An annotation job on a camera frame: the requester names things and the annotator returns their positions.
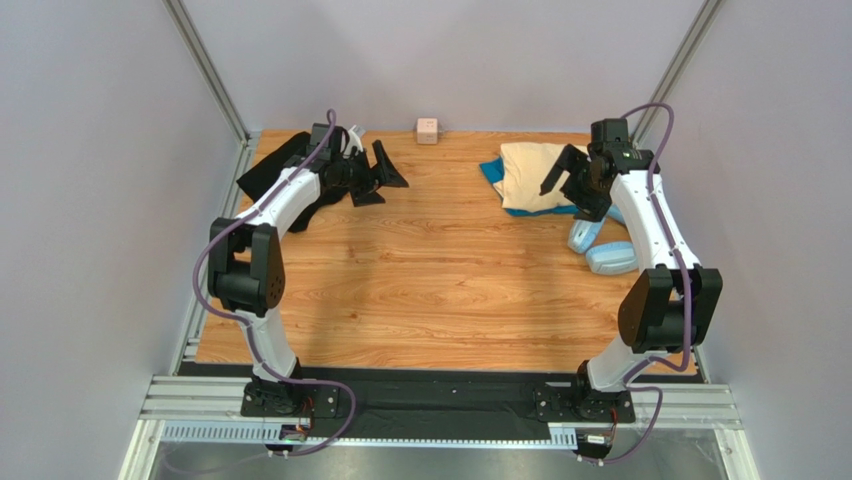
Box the blue folded t shirt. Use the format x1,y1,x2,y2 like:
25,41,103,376
479,157,577,217

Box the small beige cube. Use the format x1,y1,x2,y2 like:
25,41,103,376
415,117,441,145

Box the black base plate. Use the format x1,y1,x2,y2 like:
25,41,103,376
175,361,704,442

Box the cream folded t shirt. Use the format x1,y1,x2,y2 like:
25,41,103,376
497,142,574,213

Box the aluminium frame rail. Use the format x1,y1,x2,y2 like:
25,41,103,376
121,365,759,479

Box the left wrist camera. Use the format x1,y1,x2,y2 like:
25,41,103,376
341,125,367,157

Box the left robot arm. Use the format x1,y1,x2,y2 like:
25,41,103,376
202,123,408,403

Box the light blue headphones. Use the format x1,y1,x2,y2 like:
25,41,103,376
567,219,638,276

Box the black t shirt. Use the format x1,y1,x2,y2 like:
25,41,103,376
236,131,348,233

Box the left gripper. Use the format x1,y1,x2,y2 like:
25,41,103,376
332,141,410,207

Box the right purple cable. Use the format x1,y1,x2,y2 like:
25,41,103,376
575,102,697,466

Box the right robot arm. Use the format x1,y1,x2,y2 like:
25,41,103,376
540,118,723,392

